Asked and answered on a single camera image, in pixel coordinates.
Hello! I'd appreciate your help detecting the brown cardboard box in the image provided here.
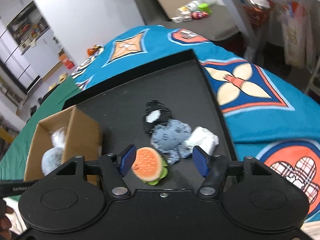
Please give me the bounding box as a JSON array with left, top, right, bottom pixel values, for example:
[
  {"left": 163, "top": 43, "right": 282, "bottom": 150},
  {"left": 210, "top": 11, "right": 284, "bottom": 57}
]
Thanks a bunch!
[{"left": 24, "top": 106, "right": 103, "bottom": 181}]

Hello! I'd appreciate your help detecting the orange bag on floor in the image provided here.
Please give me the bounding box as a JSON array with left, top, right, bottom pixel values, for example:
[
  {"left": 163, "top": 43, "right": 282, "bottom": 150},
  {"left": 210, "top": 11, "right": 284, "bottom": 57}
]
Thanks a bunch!
[{"left": 87, "top": 45, "right": 104, "bottom": 56}]

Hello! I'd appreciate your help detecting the white metal table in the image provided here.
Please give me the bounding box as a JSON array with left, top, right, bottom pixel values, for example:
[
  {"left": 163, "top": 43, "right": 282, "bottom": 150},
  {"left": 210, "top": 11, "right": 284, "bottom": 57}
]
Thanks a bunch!
[{"left": 220, "top": 0, "right": 320, "bottom": 63}]

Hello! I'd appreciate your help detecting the light blue fluffy plush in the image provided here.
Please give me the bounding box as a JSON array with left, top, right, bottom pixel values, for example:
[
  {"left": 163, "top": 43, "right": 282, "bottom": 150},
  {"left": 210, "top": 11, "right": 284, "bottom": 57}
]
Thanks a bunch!
[{"left": 41, "top": 147, "right": 63, "bottom": 176}]

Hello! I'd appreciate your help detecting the beige tote bag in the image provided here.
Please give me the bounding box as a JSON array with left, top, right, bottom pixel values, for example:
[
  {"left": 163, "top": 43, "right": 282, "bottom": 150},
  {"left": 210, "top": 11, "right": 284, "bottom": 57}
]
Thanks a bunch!
[{"left": 279, "top": 2, "right": 315, "bottom": 71}]

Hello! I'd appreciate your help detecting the green toy on bench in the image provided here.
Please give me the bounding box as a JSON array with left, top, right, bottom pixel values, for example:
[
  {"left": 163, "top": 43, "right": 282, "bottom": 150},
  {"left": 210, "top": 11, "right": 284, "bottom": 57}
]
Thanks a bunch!
[{"left": 198, "top": 3, "right": 213, "bottom": 15}]

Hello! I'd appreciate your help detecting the hamburger plush toy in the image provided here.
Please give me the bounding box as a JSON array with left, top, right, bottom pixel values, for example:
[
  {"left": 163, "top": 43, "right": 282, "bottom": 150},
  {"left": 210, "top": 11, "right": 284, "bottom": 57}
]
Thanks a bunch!
[{"left": 131, "top": 147, "right": 169, "bottom": 186}]

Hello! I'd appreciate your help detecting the orange red box on floor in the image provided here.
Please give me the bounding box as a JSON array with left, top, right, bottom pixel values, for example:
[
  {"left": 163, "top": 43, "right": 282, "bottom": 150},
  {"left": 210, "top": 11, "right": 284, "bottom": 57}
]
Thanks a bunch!
[{"left": 59, "top": 51, "right": 75, "bottom": 70}]

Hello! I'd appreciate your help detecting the green bed sheet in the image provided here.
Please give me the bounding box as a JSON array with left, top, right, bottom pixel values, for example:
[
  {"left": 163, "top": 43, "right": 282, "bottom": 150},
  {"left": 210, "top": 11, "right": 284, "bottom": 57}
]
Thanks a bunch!
[{"left": 1, "top": 77, "right": 81, "bottom": 180}]

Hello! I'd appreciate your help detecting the grey-blue knitted turtle toy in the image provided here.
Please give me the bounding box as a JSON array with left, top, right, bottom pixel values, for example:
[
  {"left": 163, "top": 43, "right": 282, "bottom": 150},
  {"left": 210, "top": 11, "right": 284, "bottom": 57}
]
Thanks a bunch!
[{"left": 150, "top": 119, "right": 192, "bottom": 165}]

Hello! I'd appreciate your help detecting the yellow slipper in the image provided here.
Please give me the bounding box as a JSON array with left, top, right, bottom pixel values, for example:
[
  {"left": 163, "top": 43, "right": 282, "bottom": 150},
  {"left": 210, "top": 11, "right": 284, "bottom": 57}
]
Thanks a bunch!
[
  {"left": 48, "top": 83, "right": 59, "bottom": 91},
  {"left": 59, "top": 73, "right": 68, "bottom": 83}
]

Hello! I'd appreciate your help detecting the black shallow tray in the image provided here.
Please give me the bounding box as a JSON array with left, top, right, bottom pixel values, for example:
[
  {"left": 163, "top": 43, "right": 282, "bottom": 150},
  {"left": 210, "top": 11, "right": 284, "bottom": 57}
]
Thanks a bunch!
[{"left": 61, "top": 48, "right": 238, "bottom": 191}]

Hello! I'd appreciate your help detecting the white cloth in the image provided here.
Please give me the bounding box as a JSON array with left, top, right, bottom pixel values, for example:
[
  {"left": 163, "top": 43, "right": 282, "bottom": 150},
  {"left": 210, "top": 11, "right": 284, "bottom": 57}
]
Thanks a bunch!
[{"left": 184, "top": 126, "right": 219, "bottom": 155}]

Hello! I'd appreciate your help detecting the blue patterned blanket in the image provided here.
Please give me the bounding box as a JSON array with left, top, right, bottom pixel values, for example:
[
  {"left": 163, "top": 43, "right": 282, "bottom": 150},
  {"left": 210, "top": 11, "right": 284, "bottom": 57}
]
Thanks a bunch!
[{"left": 72, "top": 25, "right": 319, "bottom": 222}]

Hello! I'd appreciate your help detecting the grey bench mattress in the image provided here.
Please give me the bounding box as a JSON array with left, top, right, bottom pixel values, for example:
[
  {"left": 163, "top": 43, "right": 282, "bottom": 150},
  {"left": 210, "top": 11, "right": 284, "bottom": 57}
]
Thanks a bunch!
[{"left": 135, "top": 0, "right": 240, "bottom": 42}]

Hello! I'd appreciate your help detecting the person's left hand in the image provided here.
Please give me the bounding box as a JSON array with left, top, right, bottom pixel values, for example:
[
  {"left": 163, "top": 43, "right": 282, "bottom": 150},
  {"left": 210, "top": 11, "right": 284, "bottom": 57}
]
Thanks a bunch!
[{"left": 1, "top": 199, "right": 14, "bottom": 240}]

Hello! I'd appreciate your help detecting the black and white knitted toy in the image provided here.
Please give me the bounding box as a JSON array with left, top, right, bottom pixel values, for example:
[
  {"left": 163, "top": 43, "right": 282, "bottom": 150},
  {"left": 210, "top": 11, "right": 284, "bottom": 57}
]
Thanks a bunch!
[{"left": 143, "top": 100, "right": 171, "bottom": 134}]

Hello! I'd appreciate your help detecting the white kitchen cabinet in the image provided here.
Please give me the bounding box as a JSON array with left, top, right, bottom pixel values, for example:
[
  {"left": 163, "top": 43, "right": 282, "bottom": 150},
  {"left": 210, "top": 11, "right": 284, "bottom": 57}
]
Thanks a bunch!
[{"left": 1, "top": 0, "right": 62, "bottom": 93}]

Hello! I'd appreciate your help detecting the clear plastic bag of beads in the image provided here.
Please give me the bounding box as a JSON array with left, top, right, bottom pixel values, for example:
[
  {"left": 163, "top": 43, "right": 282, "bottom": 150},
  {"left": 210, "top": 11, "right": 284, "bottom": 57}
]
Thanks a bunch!
[{"left": 49, "top": 127, "right": 66, "bottom": 148}]

